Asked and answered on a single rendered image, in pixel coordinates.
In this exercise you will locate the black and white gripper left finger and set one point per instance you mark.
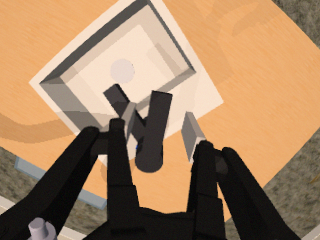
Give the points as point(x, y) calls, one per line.
point(44, 211)

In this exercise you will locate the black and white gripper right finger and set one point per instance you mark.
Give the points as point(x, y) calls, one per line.
point(253, 214)

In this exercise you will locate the grey rectangular sink basin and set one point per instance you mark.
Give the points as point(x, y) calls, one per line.
point(128, 45)

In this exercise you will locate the black mixer tap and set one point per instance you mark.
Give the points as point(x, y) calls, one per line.
point(158, 112)

